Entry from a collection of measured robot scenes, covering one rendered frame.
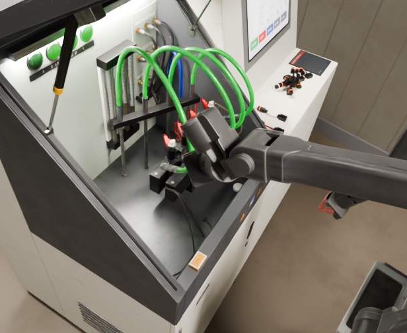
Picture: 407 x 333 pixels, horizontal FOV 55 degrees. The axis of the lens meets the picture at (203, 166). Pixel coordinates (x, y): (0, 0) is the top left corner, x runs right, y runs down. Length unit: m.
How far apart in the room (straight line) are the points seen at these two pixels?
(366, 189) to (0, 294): 1.96
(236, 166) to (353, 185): 0.17
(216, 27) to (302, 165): 0.85
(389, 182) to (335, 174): 0.07
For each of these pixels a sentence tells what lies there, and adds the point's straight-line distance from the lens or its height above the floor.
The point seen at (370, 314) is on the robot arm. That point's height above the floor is 1.26.
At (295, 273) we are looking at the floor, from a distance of 2.30.
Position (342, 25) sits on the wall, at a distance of 2.78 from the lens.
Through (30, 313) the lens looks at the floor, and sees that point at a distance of 2.18.
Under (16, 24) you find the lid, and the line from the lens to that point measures 0.71.
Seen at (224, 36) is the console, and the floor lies 1.30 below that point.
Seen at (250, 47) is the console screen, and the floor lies 1.19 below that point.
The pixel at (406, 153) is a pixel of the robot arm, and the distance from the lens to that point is 1.02.
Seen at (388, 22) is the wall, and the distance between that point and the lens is 2.68.
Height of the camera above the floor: 1.93
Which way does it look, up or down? 46 degrees down
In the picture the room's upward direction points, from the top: 8 degrees clockwise
